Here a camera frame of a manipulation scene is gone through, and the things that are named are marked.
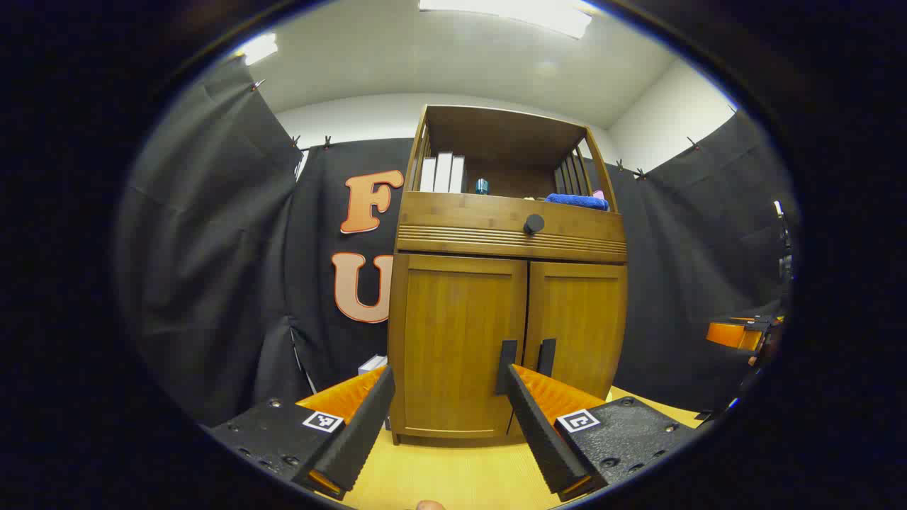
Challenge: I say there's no blue towel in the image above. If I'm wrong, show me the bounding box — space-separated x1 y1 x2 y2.
545 193 609 212

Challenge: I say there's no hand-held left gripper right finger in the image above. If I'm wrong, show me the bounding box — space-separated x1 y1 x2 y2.
505 363 700 502

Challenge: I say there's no black backdrop cloth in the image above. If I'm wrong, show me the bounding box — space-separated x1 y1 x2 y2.
113 57 798 429

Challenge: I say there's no wooden double-door shoe cabinet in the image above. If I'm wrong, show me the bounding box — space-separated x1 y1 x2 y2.
388 105 629 446

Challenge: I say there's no wooden cabinet drawer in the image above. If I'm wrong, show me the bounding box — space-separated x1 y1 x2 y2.
395 191 628 264

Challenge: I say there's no ceiling light panel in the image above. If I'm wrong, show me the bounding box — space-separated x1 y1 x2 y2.
418 0 593 40
237 33 278 66

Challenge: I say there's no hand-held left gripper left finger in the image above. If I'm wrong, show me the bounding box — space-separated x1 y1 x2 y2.
202 365 395 501

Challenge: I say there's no wooden shoe cabinet door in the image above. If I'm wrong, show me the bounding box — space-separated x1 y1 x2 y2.
524 261 629 401
390 254 529 438

